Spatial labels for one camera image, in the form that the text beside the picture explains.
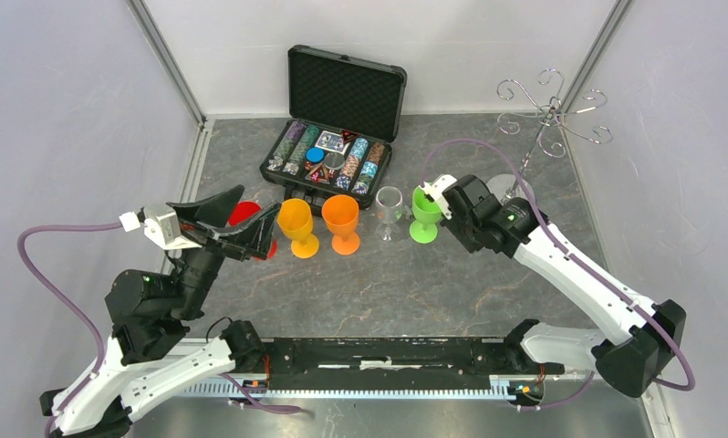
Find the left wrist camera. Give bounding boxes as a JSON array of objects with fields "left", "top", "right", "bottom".
[{"left": 119, "top": 204, "right": 202, "bottom": 251}]

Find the blue dealer chip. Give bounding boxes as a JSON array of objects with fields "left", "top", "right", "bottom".
[{"left": 306, "top": 147, "right": 326, "bottom": 163}]

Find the red wine glass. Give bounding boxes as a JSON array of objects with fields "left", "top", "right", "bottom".
[{"left": 228, "top": 201, "right": 277, "bottom": 261}]

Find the yellow wine glass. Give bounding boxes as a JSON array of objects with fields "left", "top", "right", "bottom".
[{"left": 276, "top": 198, "right": 320, "bottom": 259}]

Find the clear wine glass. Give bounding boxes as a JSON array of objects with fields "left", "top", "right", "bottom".
[{"left": 375, "top": 186, "right": 403, "bottom": 242}]

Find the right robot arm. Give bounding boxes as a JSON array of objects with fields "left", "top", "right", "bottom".
[{"left": 421, "top": 174, "right": 695, "bottom": 398}]

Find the grey round puck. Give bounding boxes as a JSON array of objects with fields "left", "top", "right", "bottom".
[{"left": 323, "top": 152, "right": 346, "bottom": 170}]

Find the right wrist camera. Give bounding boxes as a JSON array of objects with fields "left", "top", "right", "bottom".
[{"left": 420, "top": 174, "right": 457, "bottom": 219}]

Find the green wine glass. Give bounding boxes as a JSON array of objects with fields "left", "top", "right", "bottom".
[{"left": 409, "top": 187, "right": 442, "bottom": 244}]

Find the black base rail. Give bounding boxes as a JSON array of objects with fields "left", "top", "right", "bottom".
[{"left": 228, "top": 337, "right": 566, "bottom": 391}]

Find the black poker chip case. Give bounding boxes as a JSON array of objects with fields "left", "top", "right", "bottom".
[{"left": 259, "top": 45, "right": 408, "bottom": 215}]

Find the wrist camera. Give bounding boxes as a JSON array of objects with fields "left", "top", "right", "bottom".
[
  {"left": 119, "top": 204, "right": 202, "bottom": 251},
  {"left": 420, "top": 174, "right": 457, "bottom": 219}
]

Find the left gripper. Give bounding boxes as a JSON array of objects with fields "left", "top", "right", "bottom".
[{"left": 172, "top": 184, "right": 286, "bottom": 318}]

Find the playing card deck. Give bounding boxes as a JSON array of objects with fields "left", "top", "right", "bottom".
[{"left": 314, "top": 130, "right": 348, "bottom": 153}]

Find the orange wine glass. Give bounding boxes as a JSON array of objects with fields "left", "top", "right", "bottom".
[{"left": 321, "top": 194, "right": 360, "bottom": 256}]

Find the chrome wine glass rack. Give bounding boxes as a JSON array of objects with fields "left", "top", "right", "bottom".
[{"left": 487, "top": 68, "right": 613, "bottom": 203}]

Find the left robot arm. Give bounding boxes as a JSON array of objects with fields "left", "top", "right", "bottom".
[{"left": 40, "top": 185, "right": 280, "bottom": 437}]

